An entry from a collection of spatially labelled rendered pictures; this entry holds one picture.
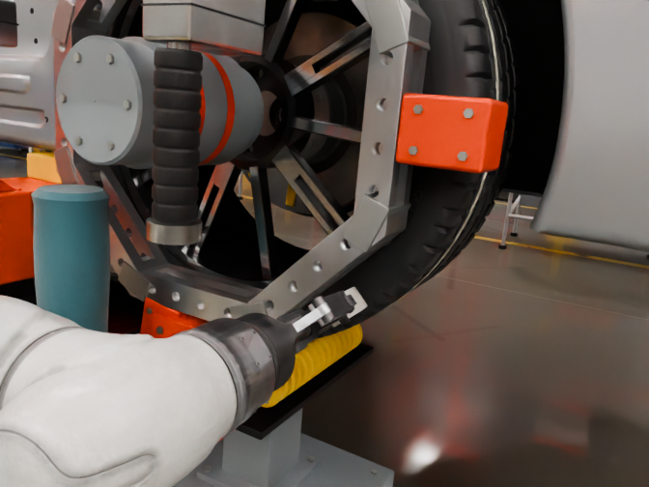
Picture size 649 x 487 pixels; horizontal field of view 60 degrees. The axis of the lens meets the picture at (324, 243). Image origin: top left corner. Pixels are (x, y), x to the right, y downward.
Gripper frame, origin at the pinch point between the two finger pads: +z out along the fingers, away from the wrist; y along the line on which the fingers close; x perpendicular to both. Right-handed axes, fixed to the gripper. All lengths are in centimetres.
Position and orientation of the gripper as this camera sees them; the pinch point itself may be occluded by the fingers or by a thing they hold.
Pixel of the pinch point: (344, 305)
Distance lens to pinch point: 67.2
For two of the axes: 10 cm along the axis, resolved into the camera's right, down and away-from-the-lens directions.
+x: -5.5, -8.2, 1.7
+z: 4.9, -1.6, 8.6
